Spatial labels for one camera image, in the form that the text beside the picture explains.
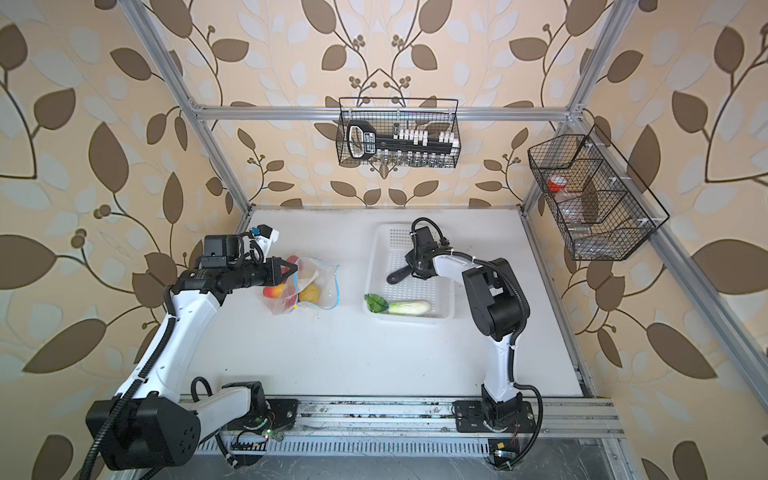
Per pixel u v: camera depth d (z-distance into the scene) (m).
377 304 0.87
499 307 0.53
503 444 0.72
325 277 0.94
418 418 0.75
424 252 0.80
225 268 0.60
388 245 1.05
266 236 0.70
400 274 0.97
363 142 0.84
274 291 0.94
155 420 0.38
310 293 0.89
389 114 0.90
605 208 0.72
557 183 0.81
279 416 0.74
